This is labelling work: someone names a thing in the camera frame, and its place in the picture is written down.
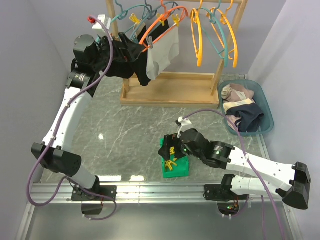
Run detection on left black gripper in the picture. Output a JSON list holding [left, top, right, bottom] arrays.
[[92, 31, 145, 72]]

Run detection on orange clothes hanger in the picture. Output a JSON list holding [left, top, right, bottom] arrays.
[[139, 0, 189, 53]]

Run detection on grey clothespin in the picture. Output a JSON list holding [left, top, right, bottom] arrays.
[[146, 36, 154, 49]]

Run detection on white underwear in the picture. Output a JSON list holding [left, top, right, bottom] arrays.
[[146, 27, 180, 80]]

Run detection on yellow clothespin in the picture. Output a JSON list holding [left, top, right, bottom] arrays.
[[171, 14, 181, 27], [156, 13, 167, 27], [129, 13, 141, 24]]

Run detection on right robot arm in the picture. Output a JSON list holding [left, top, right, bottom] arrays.
[[158, 128, 311, 210]]

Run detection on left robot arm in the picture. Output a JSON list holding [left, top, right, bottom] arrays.
[[31, 32, 144, 201]]

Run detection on black underwear back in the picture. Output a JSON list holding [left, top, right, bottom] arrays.
[[106, 61, 135, 79]]

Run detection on black underwear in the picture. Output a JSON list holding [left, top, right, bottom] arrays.
[[106, 61, 135, 79], [132, 20, 169, 87]]

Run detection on black underwear front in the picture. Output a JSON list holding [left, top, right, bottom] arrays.
[[132, 20, 169, 87]]

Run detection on yellow clothespin on teal hanger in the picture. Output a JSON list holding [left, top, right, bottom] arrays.
[[129, 13, 141, 24]]

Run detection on teal hanger left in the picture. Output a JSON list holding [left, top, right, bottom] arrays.
[[111, 0, 151, 23]]

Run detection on teal hanger middle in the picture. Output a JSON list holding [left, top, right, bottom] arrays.
[[123, 1, 158, 43]]

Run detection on yellow hanger left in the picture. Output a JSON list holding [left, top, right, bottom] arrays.
[[190, 0, 203, 67]]

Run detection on yellow hanger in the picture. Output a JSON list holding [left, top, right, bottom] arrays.
[[206, 0, 239, 69], [190, 0, 203, 67]]

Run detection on beige underwear in basket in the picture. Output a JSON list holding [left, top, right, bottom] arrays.
[[221, 83, 255, 112]]

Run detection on navy underwear in basket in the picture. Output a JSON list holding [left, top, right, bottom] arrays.
[[225, 103, 265, 133]]

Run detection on yellow hanger right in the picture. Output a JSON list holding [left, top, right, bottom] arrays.
[[206, 0, 239, 69]]

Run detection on yellow clothespins in bin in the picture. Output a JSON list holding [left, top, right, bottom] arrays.
[[163, 147, 178, 172]]

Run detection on green plastic bin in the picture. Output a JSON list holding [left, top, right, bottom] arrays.
[[158, 138, 190, 179]]

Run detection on wooden clothes rack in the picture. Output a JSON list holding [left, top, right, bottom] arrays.
[[106, 0, 247, 109]]

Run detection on teal laundry basket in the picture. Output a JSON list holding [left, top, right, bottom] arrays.
[[218, 79, 274, 136]]

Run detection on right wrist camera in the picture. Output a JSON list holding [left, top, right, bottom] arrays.
[[175, 117, 193, 138]]

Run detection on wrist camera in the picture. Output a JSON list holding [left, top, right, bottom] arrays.
[[175, 117, 193, 138], [87, 14, 112, 32]]

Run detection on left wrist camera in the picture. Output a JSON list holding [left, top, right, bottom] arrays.
[[87, 14, 112, 32]]

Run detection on aluminium mounting rail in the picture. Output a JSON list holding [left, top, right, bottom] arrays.
[[16, 181, 303, 240]]

